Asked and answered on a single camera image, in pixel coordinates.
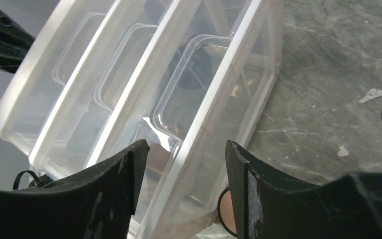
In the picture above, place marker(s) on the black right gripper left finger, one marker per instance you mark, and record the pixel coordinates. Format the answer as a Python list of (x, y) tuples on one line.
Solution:
[(95, 203)]

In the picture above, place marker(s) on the white plastic drawer organizer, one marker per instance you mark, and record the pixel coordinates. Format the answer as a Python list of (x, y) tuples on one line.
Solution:
[(185, 75)]

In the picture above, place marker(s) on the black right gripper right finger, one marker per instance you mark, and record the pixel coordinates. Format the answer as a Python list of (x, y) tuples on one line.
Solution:
[(270, 204)]

